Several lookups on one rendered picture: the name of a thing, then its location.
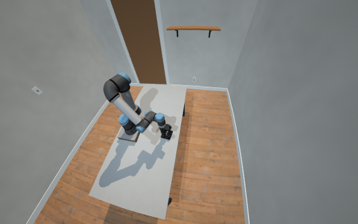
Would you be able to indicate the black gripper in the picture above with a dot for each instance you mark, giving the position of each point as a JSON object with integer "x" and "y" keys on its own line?
{"x": 165, "y": 129}

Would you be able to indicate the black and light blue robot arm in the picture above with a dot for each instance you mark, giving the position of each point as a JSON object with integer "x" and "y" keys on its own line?
{"x": 130, "y": 118}

